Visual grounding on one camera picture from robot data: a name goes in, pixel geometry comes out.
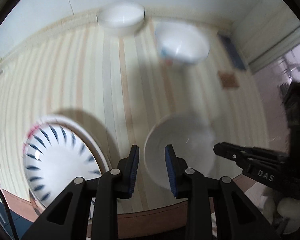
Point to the white gloved right hand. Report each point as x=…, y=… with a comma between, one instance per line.
x=274, y=206

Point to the white bowl blue pink pattern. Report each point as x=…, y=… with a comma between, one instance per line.
x=181, y=44

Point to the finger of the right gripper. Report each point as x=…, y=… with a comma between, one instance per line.
x=230, y=153

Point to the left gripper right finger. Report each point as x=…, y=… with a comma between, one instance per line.
x=188, y=183

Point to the plain white bowl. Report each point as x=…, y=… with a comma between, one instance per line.
x=121, y=18

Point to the brown label on mat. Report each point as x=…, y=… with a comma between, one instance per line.
x=228, y=80

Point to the white plate blue stripes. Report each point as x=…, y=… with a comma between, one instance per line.
x=56, y=150

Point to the white bowl red flowers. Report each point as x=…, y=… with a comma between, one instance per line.
x=192, y=139

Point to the blue sponge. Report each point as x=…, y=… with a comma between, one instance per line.
x=232, y=52

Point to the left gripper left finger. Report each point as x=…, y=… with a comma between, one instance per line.
x=118, y=183

